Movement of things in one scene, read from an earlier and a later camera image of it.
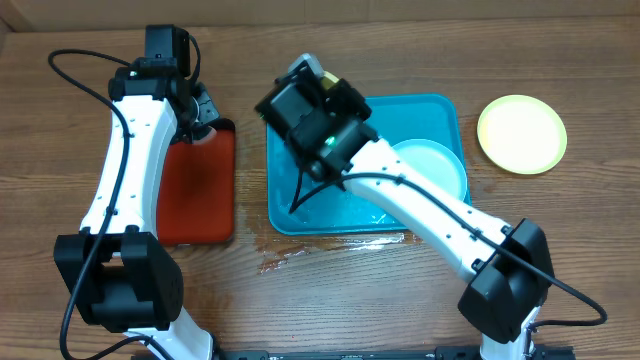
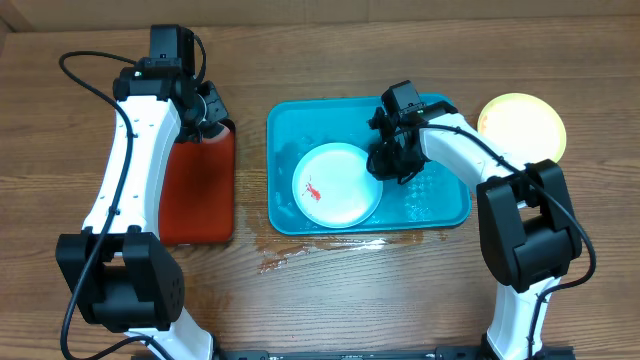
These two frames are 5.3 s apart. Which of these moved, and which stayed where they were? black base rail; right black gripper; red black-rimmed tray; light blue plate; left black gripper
Moved: right black gripper; light blue plate
Stayed: left black gripper; black base rail; red black-rimmed tray
